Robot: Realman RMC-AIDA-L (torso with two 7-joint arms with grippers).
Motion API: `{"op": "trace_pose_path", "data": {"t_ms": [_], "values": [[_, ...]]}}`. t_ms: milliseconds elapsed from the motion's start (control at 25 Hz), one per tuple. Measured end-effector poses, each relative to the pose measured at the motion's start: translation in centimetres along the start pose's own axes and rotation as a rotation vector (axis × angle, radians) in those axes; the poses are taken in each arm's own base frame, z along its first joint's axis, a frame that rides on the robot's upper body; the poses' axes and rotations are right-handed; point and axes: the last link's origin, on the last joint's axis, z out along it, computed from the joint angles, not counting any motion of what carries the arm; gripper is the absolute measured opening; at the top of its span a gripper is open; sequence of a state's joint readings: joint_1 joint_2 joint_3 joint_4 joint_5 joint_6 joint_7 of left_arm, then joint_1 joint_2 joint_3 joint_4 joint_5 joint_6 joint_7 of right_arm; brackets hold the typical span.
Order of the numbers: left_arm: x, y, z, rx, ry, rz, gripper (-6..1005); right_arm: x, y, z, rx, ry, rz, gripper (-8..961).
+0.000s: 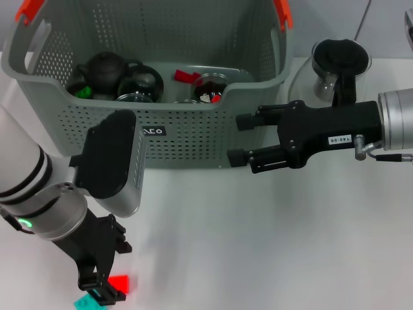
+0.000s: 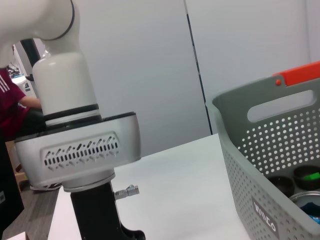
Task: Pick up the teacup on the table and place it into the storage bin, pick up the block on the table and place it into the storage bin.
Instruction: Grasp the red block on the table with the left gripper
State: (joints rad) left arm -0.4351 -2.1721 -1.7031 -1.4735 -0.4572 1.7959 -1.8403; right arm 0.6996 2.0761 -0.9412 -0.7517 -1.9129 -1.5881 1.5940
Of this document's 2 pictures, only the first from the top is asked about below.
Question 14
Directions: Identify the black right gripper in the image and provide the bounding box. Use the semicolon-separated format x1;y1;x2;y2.
227;99;384;175

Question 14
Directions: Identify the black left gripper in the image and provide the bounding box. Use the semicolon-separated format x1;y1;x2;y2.
52;209;134;307

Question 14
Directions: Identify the red sloped toy brick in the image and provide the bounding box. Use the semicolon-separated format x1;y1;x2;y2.
108;274;130;295

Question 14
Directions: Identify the dark red long brick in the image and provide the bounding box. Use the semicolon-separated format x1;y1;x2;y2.
174;69;203;84

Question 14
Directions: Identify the green toy brick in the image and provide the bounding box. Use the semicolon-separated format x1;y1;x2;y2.
74;85;94;99

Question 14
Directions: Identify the grey perforated storage bin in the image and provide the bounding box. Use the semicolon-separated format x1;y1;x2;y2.
1;0;294;169

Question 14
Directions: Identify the teal flat toy plate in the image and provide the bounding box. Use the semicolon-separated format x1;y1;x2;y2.
73;292;101;310

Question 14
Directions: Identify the glass teapot black lid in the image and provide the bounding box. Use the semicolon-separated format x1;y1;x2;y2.
287;38;372;107

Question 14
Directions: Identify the black clay teapot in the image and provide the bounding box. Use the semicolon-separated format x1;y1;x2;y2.
76;51;145;95

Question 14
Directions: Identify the right gripper cable connector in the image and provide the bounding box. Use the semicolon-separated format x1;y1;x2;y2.
354;134;413;163

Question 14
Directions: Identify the thin grey wall cable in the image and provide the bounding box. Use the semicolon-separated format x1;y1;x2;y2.
354;0;371;41

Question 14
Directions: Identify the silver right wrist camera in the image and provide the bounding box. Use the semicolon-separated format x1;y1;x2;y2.
404;8;413;50

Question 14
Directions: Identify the orange bin handle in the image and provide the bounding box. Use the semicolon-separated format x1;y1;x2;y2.
15;0;294;32

